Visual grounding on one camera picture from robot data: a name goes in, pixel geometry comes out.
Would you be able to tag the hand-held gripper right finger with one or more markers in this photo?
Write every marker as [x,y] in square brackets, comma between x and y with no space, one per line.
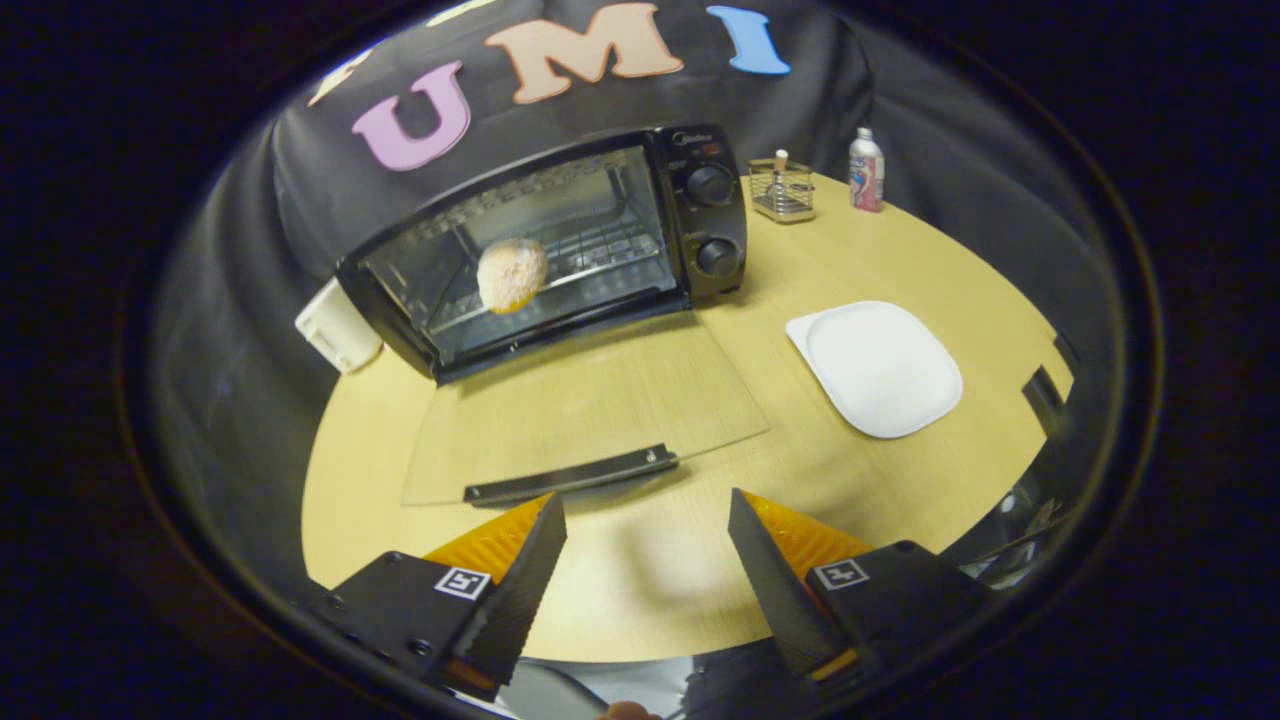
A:
[775,590]

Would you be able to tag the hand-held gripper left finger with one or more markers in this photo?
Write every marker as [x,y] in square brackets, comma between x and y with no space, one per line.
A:
[515,590]

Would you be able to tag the round breaded food ball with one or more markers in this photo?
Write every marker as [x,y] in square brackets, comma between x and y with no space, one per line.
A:
[512,275]

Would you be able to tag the black toaster oven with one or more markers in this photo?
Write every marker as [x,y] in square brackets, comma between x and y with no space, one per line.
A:
[710,230]

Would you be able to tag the white toaster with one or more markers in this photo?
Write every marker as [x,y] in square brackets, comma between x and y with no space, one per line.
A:
[335,335]

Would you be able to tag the person's light clothing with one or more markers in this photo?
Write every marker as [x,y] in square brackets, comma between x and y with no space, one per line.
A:
[640,685]

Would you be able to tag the white square plate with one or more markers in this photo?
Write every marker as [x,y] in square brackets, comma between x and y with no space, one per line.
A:
[880,365]

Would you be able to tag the white bottle with pink label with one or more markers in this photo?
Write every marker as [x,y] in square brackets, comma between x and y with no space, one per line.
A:
[866,180]

